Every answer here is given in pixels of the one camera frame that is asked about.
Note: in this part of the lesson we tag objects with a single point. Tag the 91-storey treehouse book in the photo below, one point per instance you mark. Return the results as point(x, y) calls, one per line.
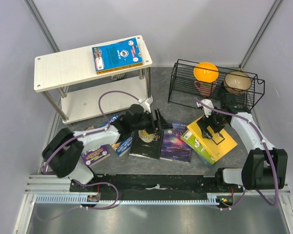
point(120, 148)

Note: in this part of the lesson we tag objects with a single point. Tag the black wire dish rack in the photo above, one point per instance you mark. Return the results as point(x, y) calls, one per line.
point(183, 92)

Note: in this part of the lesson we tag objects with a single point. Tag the yellow hardcover book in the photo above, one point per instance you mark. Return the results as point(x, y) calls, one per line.
point(217, 146)

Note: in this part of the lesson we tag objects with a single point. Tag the dark green cup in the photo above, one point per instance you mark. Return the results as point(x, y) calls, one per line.
point(222, 92)

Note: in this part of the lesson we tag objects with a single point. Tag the blue grey bottom book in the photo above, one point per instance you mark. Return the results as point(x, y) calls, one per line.
point(206, 162)

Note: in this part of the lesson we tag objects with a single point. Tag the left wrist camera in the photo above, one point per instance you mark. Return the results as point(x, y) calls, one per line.
point(146, 103)

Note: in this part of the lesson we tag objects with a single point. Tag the orange bowl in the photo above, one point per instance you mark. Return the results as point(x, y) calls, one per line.
point(206, 72)

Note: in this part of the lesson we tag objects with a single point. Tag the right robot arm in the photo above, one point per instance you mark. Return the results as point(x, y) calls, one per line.
point(265, 166)

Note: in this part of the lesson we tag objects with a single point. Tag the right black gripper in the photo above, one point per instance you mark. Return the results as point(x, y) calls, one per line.
point(204, 123)

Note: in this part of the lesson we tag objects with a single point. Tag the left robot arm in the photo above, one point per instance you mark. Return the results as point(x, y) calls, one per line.
point(63, 152)

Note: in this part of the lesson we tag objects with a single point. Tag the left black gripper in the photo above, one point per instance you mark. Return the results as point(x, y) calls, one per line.
point(162, 124)

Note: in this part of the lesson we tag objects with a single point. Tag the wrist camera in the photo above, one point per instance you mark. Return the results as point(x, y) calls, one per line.
point(146, 103)
point(207, 106)

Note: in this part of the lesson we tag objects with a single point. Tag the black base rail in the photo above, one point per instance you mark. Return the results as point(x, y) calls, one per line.
point(197, 183)

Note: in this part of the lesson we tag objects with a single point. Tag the green cartoon book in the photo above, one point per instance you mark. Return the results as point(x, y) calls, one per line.
point(195, 144)

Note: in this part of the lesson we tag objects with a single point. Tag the purple paperback book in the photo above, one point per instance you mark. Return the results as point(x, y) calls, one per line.
point(94, 155)

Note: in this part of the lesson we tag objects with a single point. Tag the slotted cable duct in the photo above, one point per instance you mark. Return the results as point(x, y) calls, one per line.
point(147, 197)

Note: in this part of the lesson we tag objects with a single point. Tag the white coiled object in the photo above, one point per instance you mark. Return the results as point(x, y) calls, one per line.
point(118, 76)

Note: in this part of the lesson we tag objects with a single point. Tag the black moon and sixpence book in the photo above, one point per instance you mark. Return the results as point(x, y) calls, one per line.
point(146, 145)

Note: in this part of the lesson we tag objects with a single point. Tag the beige brown bowl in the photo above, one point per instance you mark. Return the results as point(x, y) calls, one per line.
point(237, 82)

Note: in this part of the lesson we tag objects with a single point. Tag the purple robinson crusoe book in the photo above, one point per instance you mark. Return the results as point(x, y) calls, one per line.
point(173, 147)

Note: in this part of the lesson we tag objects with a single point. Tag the white two-tier shelf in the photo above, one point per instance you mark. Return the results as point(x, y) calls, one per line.
point(55, 71)

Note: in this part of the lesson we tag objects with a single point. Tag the blue paperback book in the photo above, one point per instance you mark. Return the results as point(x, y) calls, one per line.
point(117, 56)

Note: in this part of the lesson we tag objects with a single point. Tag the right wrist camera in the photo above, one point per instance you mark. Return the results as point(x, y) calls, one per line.
point(207, 106)

